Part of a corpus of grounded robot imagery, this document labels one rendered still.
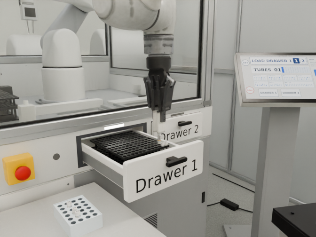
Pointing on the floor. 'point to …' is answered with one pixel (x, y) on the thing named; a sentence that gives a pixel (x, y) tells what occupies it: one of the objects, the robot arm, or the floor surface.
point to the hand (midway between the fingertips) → (159, 121)
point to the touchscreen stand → (271, 171)
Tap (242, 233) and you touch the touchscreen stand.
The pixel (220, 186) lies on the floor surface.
